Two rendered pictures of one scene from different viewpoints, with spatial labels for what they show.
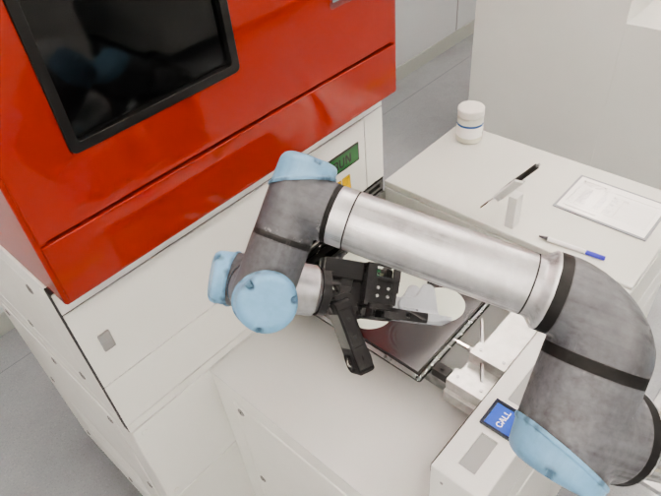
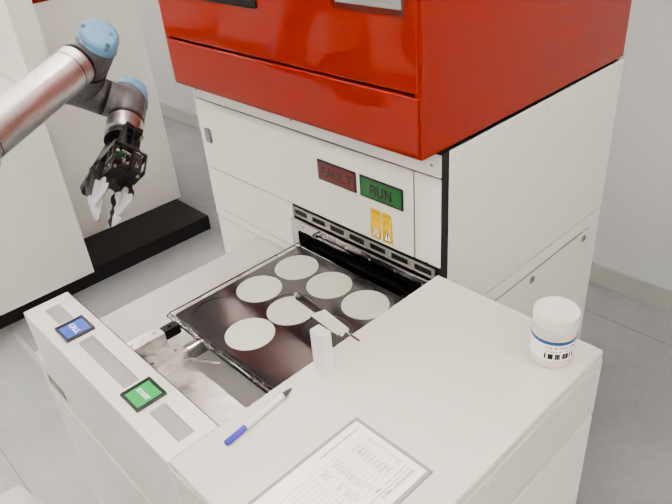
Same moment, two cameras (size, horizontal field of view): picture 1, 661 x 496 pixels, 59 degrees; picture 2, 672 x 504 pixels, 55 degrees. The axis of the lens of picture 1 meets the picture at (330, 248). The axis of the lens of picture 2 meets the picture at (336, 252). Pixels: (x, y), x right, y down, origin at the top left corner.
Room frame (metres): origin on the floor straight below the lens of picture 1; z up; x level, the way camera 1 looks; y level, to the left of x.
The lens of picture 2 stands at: (1.07, -1.22, 1.70)
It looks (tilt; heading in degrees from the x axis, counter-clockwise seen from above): 32 degrees down; 92
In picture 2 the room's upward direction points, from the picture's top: 5 degrees counter-clockwise
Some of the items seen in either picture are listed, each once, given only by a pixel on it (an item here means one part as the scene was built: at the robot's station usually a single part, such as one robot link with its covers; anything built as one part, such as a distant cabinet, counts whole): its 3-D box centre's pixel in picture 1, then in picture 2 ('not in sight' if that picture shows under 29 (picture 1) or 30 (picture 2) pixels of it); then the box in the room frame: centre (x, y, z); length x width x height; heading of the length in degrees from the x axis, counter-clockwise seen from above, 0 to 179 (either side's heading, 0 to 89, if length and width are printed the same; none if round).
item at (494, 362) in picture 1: (491, 360); (165, 362); (0.68, -0.29, 0.89); 0.08 x 0.03 x 0.03; 44
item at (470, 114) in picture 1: (469, 122); (553, 332); (1.37, -0.41, 1.01); 0.07 x 0.07 x 0.10
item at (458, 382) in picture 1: (468, 388); (144, 344); (0.63, -0.23, 0.89); 0.08 x 0.03 x 0.03; 44
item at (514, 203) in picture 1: (508, 198); (328, 334); (1.01, -0.40, 1.03); 0.06 x 0.04 x 0.13; 44
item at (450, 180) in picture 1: (526, 213); (401, 434); (1.11, -0.49, 0.89); 0.62 x 0.35 x 0.14; 44
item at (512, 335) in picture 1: (510, 345); (191, 393); (0.74, -0.34, 0.87); 0.36 x 0.08 x 0.03; 134
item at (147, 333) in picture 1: (261, 247); (304, 190); (0.95, 0.15, 1.02); 0.82 x 0.03 x 0.40; 134
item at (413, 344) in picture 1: (400, 282); (291, 309); (0.92, -0.15, 0.90); 0.34 x 0.34 x 0.01; 44
